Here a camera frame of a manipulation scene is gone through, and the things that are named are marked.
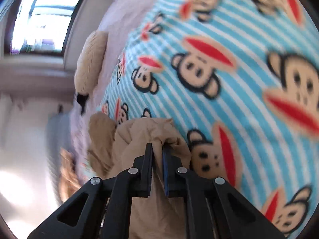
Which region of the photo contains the beige round cushion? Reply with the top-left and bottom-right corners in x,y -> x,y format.
74,30 -> 108,96

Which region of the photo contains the black garment on bed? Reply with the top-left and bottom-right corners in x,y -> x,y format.
76,93 -> 89,115

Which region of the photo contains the light blue quilted mattress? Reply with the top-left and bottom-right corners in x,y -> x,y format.
45,113 -> 71,205

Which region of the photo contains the blue striped monkey blanket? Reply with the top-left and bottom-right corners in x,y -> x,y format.
89,0 -> 318,238

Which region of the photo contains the lilac plush bedspread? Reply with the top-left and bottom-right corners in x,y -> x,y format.
71,0 -> 156,181

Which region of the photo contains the window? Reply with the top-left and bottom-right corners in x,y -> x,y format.
4,0 -> 83,56

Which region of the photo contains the tan striped cloth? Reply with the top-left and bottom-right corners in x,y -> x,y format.
58,148 -> 81,202

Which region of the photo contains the tan puffer jacket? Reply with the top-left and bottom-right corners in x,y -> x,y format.
88,112 -> 191,238

